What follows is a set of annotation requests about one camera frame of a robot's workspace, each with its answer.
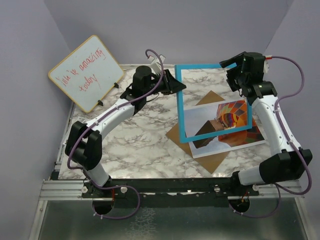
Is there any brown cardboard backing board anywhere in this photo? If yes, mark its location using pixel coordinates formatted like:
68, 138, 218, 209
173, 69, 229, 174
165, 90, 228, 175

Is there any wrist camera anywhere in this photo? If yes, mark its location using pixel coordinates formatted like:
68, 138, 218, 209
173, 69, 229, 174
263, 55, 272, 74
147, 56, 162, 75

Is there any purple cable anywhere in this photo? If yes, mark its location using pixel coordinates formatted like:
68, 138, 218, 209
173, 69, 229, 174
227, 55, 313, 219
67, 49, 167, 221

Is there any hot air balloon photo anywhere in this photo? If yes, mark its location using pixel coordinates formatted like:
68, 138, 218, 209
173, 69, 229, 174
183, 98, 266, 158

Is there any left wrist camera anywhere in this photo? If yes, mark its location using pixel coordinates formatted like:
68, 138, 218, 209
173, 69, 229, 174
147, 56, 162, 75

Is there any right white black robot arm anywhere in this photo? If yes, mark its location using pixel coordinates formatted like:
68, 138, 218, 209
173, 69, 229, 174
219, 51, 313, 196

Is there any small whiteboard with red writing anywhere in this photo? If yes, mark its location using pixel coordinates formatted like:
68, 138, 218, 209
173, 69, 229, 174
48, 35, 124, 113

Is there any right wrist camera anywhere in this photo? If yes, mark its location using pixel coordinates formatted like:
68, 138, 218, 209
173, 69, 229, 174
263, 55, 272, 74

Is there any blue wooden photo frame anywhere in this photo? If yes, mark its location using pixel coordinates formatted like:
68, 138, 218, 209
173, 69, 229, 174
174, 63, 253, 143

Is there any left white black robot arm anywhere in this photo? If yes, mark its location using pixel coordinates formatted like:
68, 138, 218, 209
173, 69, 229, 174
65, 65, 186, 198

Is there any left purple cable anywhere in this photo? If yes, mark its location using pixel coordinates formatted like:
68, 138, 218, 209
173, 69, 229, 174
67, 49, 167, 221

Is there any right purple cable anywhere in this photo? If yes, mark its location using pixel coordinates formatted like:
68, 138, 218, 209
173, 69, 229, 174
227, 55, 313, 219

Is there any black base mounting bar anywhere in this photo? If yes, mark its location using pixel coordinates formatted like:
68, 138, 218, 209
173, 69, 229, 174
81, 177, 259, 208

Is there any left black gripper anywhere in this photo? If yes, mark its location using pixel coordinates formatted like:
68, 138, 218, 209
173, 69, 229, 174
144, 69, 186, 97

